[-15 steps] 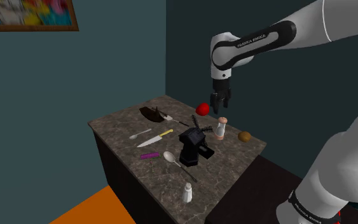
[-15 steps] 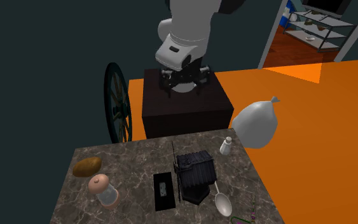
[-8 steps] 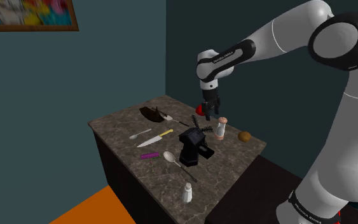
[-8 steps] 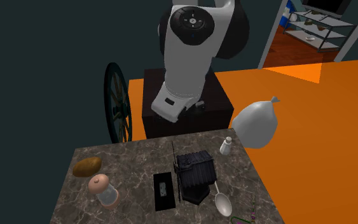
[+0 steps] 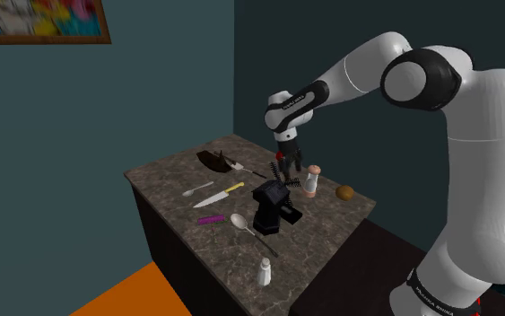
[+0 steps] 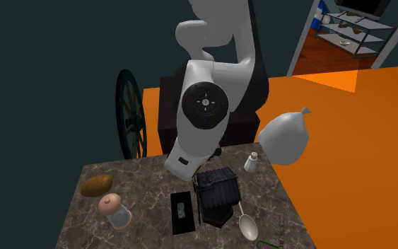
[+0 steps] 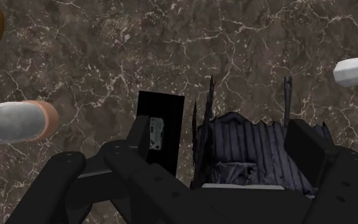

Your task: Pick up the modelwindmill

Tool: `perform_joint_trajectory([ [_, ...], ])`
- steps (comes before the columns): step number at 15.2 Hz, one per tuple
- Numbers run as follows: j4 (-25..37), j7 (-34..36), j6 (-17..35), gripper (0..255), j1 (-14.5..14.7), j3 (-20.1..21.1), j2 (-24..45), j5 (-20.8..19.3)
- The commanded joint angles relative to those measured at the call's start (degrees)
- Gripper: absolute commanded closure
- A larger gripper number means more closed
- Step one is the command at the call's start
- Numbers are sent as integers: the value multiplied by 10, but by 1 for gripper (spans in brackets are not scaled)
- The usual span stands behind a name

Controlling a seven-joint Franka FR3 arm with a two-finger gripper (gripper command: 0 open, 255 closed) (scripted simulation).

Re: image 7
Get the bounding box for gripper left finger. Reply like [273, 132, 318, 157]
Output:
[4, 115, 229, 224]

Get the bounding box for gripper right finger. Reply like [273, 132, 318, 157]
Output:
[283, 118, 358, 224]

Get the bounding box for black flat rectangular device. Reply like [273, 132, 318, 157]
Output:
[137, 90, 186, 178]

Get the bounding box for dark purple ribbed holder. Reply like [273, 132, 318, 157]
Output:
[190, 73, 335, 196]

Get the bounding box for white faceted block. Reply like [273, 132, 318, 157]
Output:
[333, 55, 358, 88]

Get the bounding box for white cylinder with orange ends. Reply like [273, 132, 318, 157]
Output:
[0, 99, 60, 147]

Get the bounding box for black utensil handle with hole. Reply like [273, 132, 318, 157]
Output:
[283, 75, 294, 127]

